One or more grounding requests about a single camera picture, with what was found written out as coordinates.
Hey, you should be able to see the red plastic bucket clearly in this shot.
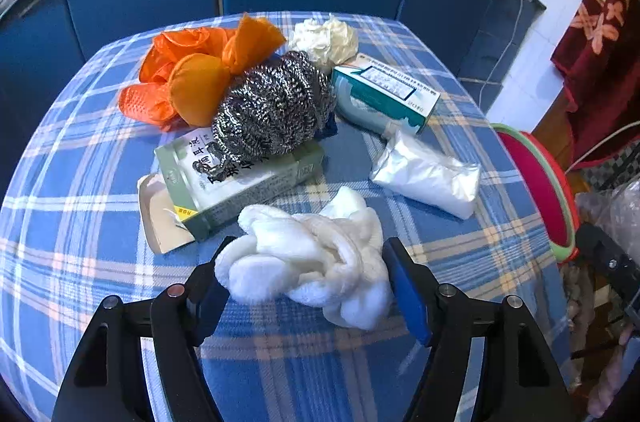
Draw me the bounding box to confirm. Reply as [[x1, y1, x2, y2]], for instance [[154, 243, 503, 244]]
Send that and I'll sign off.
[[520, 129, 582, 233]]

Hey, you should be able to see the clear plastic bag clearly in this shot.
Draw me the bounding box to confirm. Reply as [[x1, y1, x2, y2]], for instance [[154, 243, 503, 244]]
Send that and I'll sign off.
[[575, 179, 640, 253]]

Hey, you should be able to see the blue checked tablecloth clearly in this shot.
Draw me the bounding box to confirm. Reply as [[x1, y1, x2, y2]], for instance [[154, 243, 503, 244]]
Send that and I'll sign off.
[[0, 13, 576, 422]]

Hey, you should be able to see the orange rubber glove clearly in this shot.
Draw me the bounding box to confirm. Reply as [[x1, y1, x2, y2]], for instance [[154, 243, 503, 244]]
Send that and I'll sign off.
[[118, 13, 287, 133]]

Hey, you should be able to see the blue chenille cloth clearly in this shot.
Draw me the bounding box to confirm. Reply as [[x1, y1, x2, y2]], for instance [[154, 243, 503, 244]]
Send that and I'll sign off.
[[315, 112, 341, 138]]

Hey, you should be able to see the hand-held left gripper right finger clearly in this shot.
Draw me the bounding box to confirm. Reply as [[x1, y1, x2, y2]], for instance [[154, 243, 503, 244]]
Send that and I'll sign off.
[[382, 238, 571, 422]]

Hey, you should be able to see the steel wool scrubber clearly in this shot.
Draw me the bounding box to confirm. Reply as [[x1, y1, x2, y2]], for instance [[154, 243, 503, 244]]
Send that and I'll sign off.
[[211, 51, 337, 163]]

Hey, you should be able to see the teal and white box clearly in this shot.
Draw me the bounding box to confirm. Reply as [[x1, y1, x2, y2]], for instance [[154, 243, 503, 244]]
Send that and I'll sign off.
[[331, 52, 441, 137]]

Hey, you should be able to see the white power cable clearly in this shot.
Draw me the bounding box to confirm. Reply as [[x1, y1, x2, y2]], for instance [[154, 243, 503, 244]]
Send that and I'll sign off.
[[492, 0, 524, 86]]

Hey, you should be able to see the green medicine box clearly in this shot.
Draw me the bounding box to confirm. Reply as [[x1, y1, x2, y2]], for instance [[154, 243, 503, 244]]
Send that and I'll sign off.
[[137, 127, 326, 255]]

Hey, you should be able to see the red floral curtain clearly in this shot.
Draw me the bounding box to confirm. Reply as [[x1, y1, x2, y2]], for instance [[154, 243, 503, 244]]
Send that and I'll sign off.
[[550, 0, 640, 163]]

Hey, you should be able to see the white plastic packet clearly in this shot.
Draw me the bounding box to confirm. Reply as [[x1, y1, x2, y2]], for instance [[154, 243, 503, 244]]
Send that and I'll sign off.
[[369, 125, 482, 219]]

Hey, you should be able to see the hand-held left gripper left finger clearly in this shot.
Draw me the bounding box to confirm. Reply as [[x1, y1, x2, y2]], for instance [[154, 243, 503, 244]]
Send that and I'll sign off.
[[52, 236, 236, 422]]

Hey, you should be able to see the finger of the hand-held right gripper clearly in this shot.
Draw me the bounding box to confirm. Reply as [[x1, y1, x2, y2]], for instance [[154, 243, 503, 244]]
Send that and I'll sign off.
[[575, 223, 640, 323]]

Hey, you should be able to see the person's right hand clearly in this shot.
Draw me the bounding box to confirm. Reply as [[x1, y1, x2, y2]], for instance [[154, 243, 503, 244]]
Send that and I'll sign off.
[[587, 324, 640, 418]]

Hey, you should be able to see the red bucket with green rim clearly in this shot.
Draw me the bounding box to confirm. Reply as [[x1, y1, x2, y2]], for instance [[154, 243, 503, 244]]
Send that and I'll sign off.
[[490, 122, 576, 264]]

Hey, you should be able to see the white cloth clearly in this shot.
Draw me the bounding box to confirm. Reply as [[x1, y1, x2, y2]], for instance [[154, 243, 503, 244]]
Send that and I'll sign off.
[[215, 186, 393, 330]]

